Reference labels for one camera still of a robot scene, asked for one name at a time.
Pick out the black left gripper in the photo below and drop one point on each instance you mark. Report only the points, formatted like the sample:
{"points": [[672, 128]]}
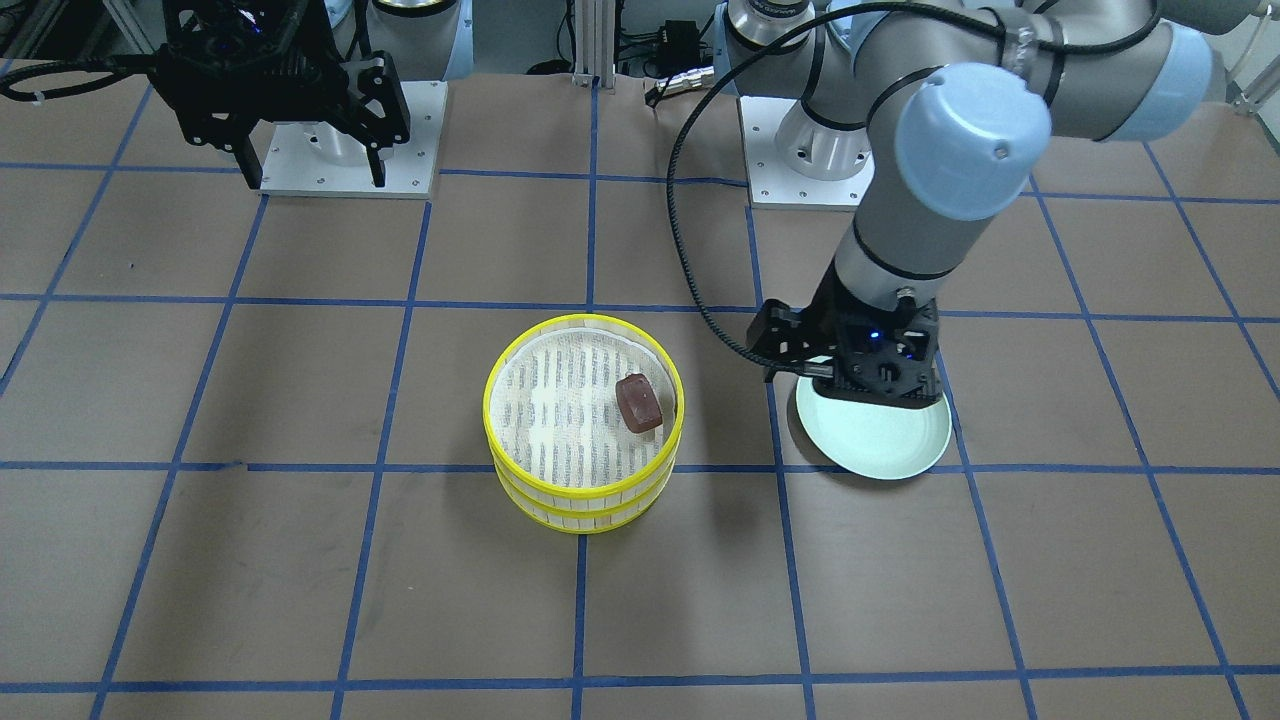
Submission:
{"points": [[827, 318]]}

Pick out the brown bun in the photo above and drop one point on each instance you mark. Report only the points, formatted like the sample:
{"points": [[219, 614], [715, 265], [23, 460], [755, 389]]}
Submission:
{"points": [[638, 402]]}

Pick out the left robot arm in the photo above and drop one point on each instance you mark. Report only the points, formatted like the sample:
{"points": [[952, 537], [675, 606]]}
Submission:
{"points": [[958, 100]]}

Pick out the pale green plate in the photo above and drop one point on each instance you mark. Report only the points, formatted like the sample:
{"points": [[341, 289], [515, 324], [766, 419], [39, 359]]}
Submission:
{"points": [[874, 441]]}

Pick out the white steamer cloth liner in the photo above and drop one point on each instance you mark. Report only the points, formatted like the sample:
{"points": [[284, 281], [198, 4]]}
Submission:
{"points": [[553, 408]]}

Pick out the yellow steamer layer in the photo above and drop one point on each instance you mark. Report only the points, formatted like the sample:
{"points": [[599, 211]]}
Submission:
{"points": [[592, 321], [599, 510]]}

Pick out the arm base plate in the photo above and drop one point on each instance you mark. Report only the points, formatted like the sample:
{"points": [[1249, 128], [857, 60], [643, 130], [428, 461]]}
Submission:
{"points": [[315, 160], [796, 163]]}

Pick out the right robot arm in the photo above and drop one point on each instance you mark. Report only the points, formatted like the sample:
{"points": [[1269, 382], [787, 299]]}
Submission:
{"points": [[428, 41]]}

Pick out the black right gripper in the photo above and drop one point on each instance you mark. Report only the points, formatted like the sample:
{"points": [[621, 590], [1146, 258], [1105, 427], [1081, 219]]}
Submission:
{"points": [[352, 97]]}

